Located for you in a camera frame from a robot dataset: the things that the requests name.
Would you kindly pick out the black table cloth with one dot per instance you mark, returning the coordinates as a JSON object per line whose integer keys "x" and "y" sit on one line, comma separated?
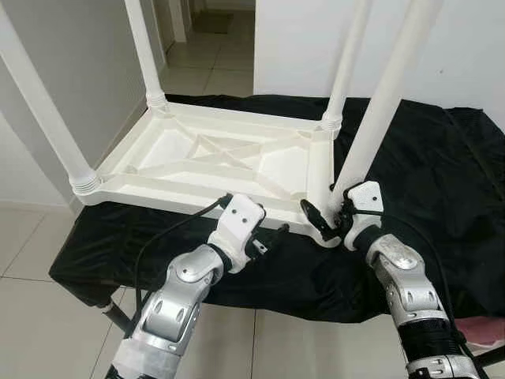
{"x": 450, "y": 237}

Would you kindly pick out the black metal stand leg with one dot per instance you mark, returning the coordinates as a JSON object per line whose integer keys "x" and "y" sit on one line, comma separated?
{"x": 118, "y": 316}

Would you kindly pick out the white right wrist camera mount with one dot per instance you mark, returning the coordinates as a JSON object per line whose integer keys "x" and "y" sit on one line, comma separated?
{"x": 364, "y": 209}

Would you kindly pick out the beige door frame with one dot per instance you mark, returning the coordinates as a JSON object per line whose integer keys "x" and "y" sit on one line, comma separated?
{"x": 175, "y": 20}

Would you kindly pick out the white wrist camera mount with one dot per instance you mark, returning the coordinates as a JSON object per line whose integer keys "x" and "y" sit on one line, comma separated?
{"x": 364, "y": 209}
{"x": 237, "y": 225}

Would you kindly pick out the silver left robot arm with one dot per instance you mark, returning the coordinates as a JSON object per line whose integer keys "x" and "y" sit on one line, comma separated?
{"x": 173, "y": 308}

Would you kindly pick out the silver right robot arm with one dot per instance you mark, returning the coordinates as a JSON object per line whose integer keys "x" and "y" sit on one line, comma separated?
{"x": 410, "y": 292}

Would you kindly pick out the pink seat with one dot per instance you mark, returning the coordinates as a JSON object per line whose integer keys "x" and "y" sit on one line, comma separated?
{"x": 483, "y": 330}

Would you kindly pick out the black metal bar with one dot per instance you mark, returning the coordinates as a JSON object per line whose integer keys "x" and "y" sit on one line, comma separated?
{"x": 491, "y": 355}

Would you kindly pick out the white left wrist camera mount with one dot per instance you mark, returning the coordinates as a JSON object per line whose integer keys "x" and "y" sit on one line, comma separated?
{"x": 237, "y": 225}

